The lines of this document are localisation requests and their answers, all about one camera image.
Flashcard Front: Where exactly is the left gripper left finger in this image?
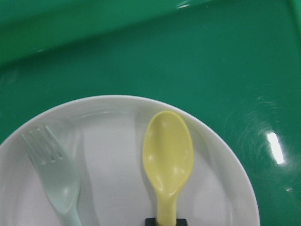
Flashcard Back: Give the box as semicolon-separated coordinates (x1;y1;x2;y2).
144;218;158;226

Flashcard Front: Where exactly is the green plastic tray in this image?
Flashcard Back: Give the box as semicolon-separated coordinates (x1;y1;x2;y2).
0;0;301;226

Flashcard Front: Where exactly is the yellow plastic spoon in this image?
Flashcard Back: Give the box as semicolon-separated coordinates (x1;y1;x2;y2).
143;111;194;226

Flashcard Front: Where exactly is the pale green plastic fork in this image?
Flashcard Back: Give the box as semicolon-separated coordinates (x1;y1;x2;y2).
22;126;82;226

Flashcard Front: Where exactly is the white round plate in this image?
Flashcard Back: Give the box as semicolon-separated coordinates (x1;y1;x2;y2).
0;96;260;226

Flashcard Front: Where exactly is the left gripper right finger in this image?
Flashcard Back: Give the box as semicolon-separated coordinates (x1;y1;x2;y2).
176;218;188;226

